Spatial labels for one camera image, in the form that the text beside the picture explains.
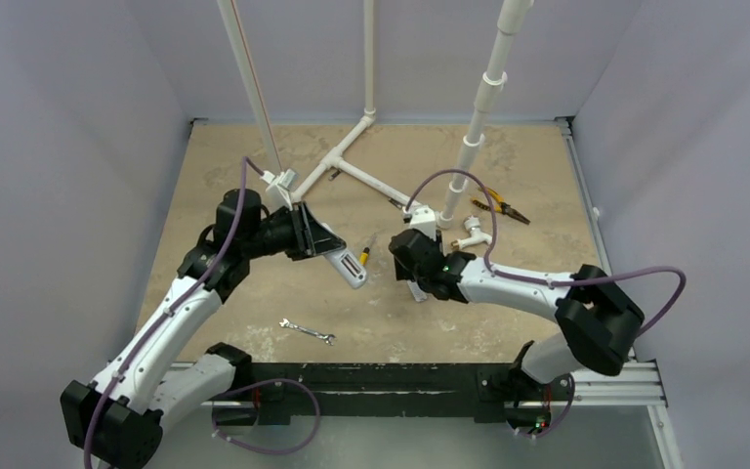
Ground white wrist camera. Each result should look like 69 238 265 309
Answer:
260 169 299 212
402 203 438 239

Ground yellow handled screwdriver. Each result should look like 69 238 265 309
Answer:
358 234 378 266

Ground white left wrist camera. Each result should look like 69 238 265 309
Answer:
260 169 299 212

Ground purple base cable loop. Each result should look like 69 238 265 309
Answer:
210 379 320 457

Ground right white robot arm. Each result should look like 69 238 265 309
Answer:
389 229 645 398

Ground silver open-end wrench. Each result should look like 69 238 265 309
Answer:
278 319 336 346

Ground white battery cover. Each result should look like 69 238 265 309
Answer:
407 280 428 303

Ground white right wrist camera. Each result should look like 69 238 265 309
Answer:
402 203 438 239

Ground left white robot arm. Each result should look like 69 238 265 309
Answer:
60 189 367 468

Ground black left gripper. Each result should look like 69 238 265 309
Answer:
243 201 345 261

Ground white PVC pipe frame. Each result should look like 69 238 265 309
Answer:
193 1 457 235

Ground yellow handled pliers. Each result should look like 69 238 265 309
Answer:
470 188 531 225

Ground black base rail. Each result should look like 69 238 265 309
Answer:
190 341 577 429

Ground white remote control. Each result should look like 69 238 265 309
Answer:
324 248 367 289

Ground aluminium frame rail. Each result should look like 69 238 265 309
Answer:
556 117 667 409

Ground white jointed vertical pipe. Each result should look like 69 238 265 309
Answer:
439 0 535 225

